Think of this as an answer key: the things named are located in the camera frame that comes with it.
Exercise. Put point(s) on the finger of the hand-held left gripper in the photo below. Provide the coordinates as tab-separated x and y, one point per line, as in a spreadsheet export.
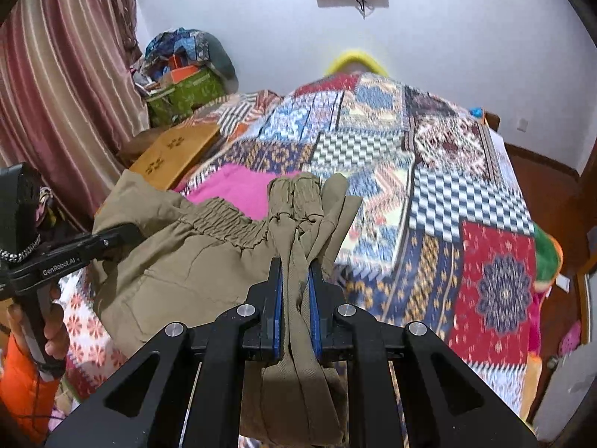
112	242

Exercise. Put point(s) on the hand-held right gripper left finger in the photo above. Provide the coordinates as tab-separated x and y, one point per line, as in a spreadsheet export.
278	308

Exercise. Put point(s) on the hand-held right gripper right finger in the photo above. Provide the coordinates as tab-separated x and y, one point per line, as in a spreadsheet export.
315	312

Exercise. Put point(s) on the khaki pants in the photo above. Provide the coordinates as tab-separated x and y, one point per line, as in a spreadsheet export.
196	261

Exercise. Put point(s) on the person's left forearm orange sleeve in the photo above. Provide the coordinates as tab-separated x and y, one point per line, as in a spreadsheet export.
25	392

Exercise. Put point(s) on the person's left hand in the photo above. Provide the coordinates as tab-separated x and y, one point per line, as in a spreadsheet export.
56	326

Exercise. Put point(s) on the wooden folding board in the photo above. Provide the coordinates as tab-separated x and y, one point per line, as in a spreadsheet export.
177	151

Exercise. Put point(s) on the pink garment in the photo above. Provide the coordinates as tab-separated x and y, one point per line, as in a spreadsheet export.
233	186

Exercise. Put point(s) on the patchwork printed blanket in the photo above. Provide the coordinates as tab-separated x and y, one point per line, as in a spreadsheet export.
419	224

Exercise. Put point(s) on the green storage bag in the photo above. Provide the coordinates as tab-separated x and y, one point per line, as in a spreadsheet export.
186	95

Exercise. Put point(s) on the pink striped curtain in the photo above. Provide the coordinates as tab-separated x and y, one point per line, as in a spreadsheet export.
60	79

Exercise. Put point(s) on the pile of colourful bags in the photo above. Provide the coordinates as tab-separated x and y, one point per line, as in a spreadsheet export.
172	53

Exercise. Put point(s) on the green and pink fleece blanket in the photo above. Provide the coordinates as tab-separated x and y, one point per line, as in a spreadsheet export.
545	261

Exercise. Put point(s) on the small blue toy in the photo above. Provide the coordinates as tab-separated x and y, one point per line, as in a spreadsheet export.
476	113

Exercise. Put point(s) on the pink slipper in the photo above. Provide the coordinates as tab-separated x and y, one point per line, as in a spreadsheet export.
570	337

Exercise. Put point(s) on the white cabinet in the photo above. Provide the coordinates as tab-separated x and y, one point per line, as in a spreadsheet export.
559	401

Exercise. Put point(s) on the white wall socket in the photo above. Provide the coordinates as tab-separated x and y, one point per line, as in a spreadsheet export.
524	125

